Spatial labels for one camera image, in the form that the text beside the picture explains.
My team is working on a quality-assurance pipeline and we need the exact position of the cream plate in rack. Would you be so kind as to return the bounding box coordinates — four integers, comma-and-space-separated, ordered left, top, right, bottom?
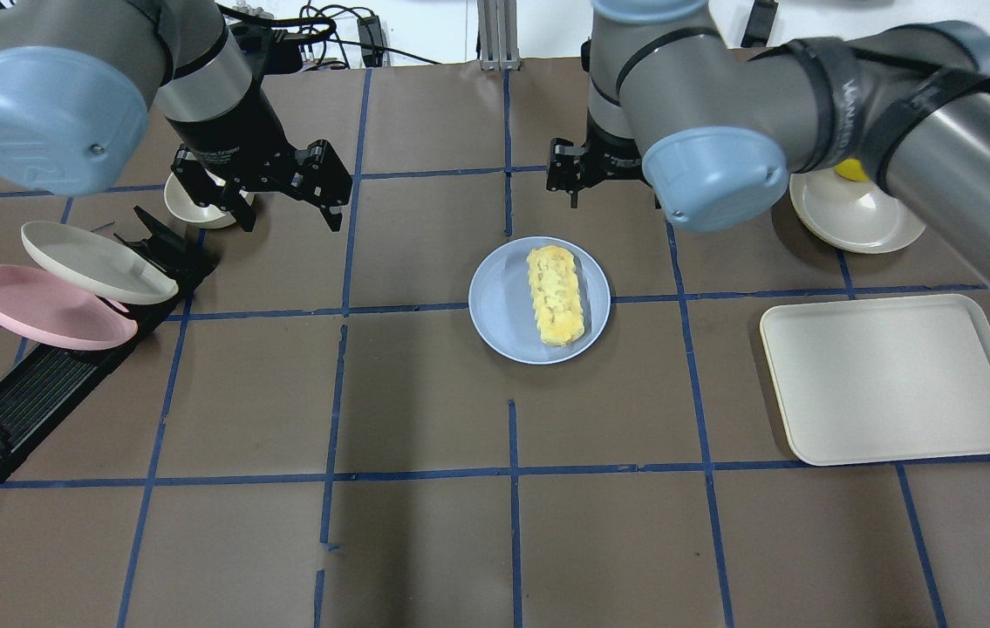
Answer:
20, 220, 179, 305

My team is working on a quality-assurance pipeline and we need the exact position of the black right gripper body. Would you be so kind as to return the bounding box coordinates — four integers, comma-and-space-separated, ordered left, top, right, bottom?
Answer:
582, 114, 646, 184

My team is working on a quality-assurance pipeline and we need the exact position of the black dish rack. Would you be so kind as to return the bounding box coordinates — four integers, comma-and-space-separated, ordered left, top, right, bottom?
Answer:
0, 207, 215, 482

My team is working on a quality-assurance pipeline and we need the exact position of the cream round plate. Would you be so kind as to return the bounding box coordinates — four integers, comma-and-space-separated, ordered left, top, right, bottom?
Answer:
789, 170, 926, 255

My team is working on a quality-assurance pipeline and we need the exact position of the black power adapter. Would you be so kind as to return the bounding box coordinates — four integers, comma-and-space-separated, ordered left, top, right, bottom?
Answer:
356, 15, 388, 67

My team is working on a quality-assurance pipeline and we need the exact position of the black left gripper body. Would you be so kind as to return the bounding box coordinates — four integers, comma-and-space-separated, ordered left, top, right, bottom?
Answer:
167, 87, 296, 196

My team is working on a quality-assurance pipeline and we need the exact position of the aluminium frame post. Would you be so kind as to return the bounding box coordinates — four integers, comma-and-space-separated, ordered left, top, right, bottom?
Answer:
477, 0, 520, 72

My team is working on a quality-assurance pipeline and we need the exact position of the pink plate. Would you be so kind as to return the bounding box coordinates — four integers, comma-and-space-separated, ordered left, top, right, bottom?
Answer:
0, 265, 139, 351

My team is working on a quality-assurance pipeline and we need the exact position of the blue plate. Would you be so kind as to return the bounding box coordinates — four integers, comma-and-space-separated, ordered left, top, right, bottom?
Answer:
468, 237, 611, 365

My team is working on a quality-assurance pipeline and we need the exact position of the yellow lemon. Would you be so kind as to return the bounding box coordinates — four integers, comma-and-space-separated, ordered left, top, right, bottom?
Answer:
834, 159, 870, 182

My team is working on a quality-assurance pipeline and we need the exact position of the cream bowl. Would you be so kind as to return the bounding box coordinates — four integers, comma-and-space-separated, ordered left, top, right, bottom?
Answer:
163, 174, 236, 229

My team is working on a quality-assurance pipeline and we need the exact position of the white rectangular tray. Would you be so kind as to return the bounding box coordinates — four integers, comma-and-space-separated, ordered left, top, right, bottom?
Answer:
759, 294, 990, 466

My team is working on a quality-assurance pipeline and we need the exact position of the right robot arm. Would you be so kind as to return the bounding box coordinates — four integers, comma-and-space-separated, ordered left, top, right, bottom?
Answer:
547, 1, 990, 286

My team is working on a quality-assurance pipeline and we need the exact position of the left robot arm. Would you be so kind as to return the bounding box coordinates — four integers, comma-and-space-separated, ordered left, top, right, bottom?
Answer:
0, 1, 352, 231

